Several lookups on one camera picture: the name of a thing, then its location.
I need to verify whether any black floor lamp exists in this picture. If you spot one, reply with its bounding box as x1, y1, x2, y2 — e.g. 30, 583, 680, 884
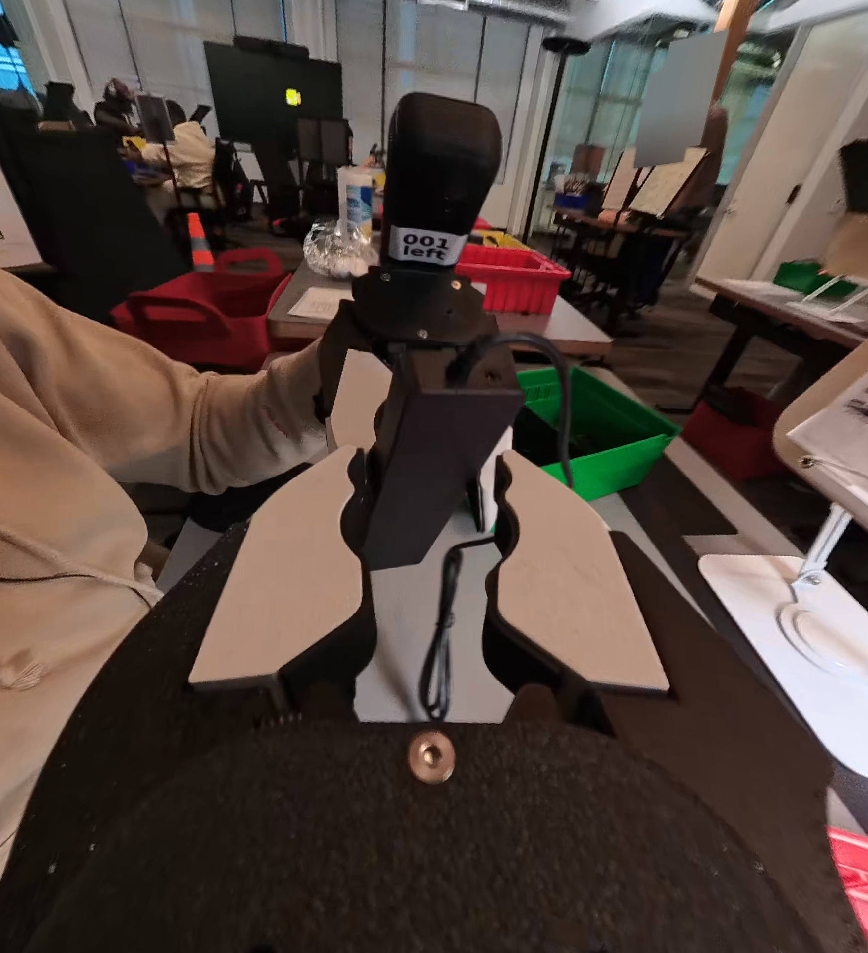
522, 36, 593, 241

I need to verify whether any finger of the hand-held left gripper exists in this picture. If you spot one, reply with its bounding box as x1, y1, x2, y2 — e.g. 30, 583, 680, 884
327, 350, 395, 453
478, 424, 517, 533

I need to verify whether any small green bin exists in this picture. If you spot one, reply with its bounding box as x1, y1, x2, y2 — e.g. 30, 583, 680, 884
772, 261, 859, 300

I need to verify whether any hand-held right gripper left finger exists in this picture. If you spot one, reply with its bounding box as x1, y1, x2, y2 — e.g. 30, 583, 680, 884
188, 445, 377, 689

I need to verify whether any black partition panel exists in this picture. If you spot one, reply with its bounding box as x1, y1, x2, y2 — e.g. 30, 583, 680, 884
2, 127, 191, 323

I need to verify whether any long red plastic tub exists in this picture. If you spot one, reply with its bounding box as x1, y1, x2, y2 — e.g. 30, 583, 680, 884
455, 242, 572, 314

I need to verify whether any white wipes canister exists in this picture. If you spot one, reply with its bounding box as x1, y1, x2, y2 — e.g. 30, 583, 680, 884
337, 165, 377, 241

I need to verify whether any clear plastic bag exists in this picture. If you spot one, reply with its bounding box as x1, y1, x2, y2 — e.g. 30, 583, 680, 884
303, 218, 380, 280

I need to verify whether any red tote basket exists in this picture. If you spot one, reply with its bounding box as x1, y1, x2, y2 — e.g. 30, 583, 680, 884
681, 386, 786, 482
110, 248, 293, 371

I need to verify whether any orange traffic cone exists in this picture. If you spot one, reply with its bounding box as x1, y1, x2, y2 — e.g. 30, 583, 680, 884
185, 212, 216, 274

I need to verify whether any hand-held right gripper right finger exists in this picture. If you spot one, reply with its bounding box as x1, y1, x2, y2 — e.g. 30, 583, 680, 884
482, 450, 671, 695

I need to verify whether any person's beige hoodie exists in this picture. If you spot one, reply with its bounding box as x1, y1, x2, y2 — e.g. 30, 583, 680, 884
0, 253, 204, 917

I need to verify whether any person's left forearm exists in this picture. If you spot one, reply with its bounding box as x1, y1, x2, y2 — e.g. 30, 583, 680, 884
106, 339, 328, 496

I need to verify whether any green plastic bin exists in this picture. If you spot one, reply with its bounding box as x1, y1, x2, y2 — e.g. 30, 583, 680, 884
512, 366, 682, 501

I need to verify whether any black multi-port usb hub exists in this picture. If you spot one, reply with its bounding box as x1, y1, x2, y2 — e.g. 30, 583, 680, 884
363, 346, 526, 573

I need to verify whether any black display screen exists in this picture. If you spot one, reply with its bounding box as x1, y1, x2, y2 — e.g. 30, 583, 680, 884
203, 36, 345, 146

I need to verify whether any notice board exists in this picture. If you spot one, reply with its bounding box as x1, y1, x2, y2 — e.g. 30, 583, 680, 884
601, 147, 639, 213
631, 146, 708, 218

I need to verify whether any black multi-port hub cable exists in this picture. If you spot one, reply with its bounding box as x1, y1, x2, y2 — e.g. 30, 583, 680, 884
452, 333, 576, 488

